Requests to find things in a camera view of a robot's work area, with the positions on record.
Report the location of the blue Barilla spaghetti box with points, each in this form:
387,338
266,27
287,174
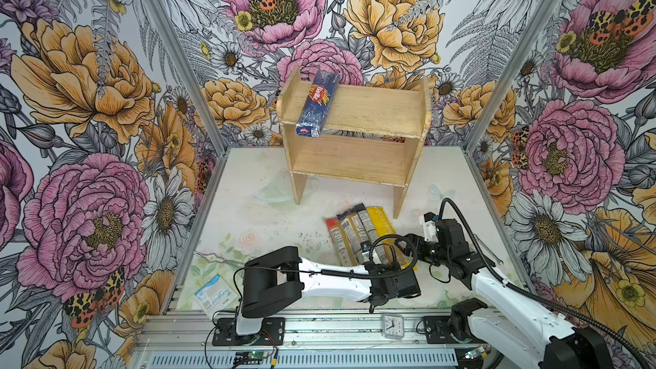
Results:
317,105

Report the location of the small white clock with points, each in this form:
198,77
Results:
393,326

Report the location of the green circuit board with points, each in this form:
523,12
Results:
249,358

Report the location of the red spaghetti bag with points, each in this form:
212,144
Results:
340,242

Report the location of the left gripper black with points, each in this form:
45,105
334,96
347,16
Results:
394,266

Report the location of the wooden two-tier shelf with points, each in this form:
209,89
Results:
372,135

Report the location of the small white blue packet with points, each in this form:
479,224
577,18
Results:
215,296

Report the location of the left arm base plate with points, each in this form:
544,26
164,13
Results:
248,332

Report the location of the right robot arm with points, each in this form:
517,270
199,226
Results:
518,324

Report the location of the yellow spaghetti bag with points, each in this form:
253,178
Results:
383,228

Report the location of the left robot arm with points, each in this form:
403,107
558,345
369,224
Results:
278,279

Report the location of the aluminium front rail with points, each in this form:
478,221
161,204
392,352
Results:
350,338

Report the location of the blue-end spaghetti bag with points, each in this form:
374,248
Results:
368,232
356,234

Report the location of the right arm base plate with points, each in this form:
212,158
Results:
437,330

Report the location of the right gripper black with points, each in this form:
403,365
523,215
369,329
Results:
419,242

